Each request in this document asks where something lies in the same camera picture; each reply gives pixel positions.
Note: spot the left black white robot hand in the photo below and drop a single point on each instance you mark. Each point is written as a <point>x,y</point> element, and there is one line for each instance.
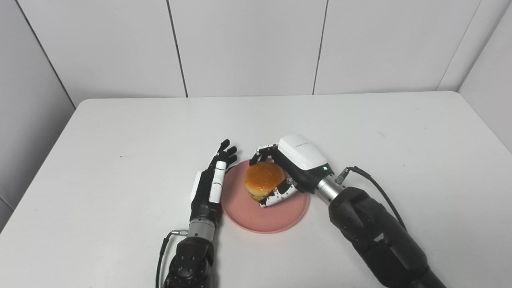
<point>204,200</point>

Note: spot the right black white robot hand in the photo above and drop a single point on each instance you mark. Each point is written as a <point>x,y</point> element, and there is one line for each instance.
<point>304,164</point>

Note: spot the toy hamburger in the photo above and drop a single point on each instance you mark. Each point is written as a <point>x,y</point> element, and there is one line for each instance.
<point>264,178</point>

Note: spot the pink round plate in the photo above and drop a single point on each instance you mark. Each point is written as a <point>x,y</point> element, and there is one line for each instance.
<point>256,218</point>

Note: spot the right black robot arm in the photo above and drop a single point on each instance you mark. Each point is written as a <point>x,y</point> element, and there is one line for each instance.
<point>380,240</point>

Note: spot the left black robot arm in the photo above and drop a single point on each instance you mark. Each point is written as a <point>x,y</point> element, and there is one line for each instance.
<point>190,260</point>

